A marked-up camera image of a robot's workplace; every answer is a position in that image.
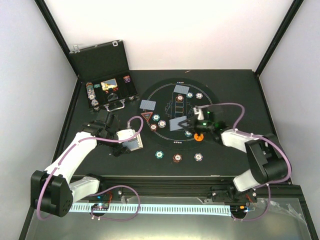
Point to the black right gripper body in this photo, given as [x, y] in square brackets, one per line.
[198, 127]

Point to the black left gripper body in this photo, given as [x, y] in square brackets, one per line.
[116, 150]

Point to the orange big blind button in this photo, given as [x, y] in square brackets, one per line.
[199, 137]

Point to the blue backed card deck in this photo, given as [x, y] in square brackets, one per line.
[134, 144]

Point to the blue white chips small blind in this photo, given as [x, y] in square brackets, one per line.
[199, 95]

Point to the card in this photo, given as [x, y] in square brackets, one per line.
[147, 105]
[174, 123]
[181, 89]

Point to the blue green fifty chips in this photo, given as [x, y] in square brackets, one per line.
[189, 95]

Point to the orange chips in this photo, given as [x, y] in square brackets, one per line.
[179, 98]
[153, 127]

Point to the green poker chip stack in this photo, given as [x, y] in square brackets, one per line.
[159, 154]

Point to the red triangular dealer button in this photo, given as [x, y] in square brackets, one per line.
[147, 115]

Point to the orange poker chip stack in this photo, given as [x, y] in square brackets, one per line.
[177, 158]

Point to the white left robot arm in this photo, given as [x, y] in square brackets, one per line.
[51, 190]

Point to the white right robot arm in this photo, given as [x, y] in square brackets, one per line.
[266, 159]

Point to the blue white poker chip stack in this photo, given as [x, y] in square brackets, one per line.
[198, 157]

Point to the round black poker mat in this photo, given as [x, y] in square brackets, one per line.
[168, 108]

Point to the chip row in case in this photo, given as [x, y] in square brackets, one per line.
[92, 96]

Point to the card box in case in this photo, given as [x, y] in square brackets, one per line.
[110, 84]

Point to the purple chips in case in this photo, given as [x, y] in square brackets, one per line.
[127, 79]

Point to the black aluminium poker case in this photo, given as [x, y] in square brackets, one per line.
[103, 62]

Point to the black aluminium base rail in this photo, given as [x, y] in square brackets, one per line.
[218, 189]

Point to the white slotted cable duct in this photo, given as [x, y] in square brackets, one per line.
[160, 209]

